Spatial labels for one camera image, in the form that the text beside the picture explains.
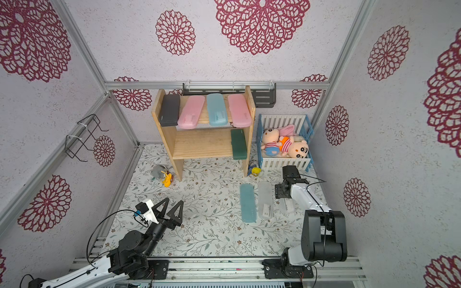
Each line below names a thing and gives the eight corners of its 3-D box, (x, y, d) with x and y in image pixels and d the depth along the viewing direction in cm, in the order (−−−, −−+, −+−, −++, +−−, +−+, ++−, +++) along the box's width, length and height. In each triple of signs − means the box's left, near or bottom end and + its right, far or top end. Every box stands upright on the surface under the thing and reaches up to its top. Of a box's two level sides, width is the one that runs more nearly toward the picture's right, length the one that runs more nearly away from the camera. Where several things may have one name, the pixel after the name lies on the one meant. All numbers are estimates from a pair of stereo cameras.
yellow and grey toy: (154, 177, 106) (150, 171, 101) (163, 169, 110) (160, 163, 105) (167, 188, 101) (164, 182, 96) (177, 179, 105) (174, 173, 100)
